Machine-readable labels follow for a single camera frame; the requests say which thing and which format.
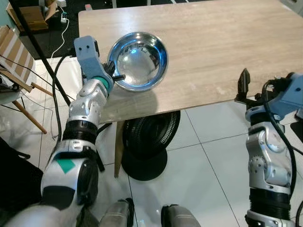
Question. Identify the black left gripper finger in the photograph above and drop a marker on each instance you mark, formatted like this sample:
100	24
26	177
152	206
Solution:
119	76

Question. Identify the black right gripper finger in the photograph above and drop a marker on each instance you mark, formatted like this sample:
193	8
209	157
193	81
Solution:
244	82

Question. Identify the shiny steel bowl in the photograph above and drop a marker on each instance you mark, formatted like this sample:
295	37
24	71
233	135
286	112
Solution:
139	61

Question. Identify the light wooden table leg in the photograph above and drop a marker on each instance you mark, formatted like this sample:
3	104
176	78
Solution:
118	146

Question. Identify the white power adapter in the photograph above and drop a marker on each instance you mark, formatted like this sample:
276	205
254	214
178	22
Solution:
64	18

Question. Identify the black floor fan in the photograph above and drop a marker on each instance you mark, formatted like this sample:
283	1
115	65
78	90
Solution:
149	142

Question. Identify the flat brown cardboard box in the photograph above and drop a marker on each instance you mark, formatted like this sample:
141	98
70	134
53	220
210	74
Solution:
31	16

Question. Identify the robot right leg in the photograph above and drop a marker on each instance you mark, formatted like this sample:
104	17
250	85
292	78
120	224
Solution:
180	217

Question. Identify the robot leg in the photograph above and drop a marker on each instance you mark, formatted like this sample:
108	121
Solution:
118	215
180	217

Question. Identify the robot left leg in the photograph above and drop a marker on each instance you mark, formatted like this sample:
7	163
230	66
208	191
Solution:
118	215

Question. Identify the light blue left wrist camera mount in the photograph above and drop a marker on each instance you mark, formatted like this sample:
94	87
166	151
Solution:
87	54

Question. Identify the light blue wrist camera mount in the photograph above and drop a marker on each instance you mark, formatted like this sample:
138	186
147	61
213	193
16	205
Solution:
286	97
87	54

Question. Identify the light blue right wrist camera mount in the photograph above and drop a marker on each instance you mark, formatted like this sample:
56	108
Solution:
286	97

